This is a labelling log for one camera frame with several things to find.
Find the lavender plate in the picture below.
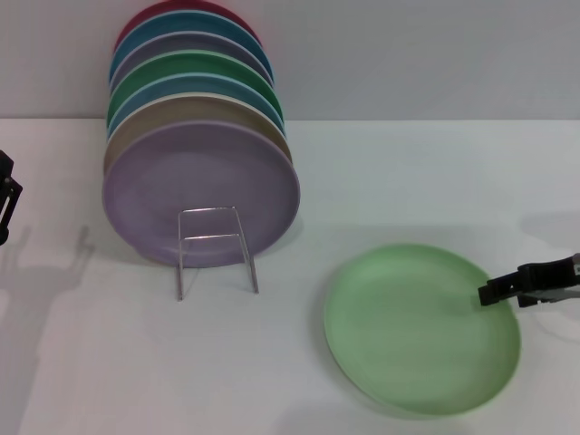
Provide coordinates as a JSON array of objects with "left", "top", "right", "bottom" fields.
[{"left": 101, "top": 120, "right": 302, "bottom": 268}]

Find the maroon red plate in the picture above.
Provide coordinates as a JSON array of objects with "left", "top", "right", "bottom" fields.
[{"left": 113, "top": 0, "right": 259, "bottom": 53}]

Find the teal blue plate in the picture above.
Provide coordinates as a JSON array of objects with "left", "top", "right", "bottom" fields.
[{"left": 111, "top": 11, "right": 275, "bottom": 85}]

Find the metal wire plate rack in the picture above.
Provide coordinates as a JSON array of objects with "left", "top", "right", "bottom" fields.
[{"left": 175, "top": 206, "right": 260, "bottom": 303}]

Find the grey purple plate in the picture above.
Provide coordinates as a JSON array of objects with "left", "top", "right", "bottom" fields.
[{"left": 108, "top": 31, "right": 276, "bottom": 87}]

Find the dark green plate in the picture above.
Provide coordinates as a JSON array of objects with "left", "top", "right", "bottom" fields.
[{"left": 106, "top": 50, "right": 285, "bottom": 132}]

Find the beige plate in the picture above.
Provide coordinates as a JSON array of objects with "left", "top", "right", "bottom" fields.
[{"left": 102, "top": 92, "right": 294, "bottom": 176}]

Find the light green plate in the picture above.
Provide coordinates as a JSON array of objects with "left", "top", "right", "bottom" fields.
[{"left": 324, "top": 243, "right": 522, "bottom": 419}]

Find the light blue plate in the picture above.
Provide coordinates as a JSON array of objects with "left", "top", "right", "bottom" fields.
[{"left": 106, "top": 73, "right": 287, "bottom": 137}]

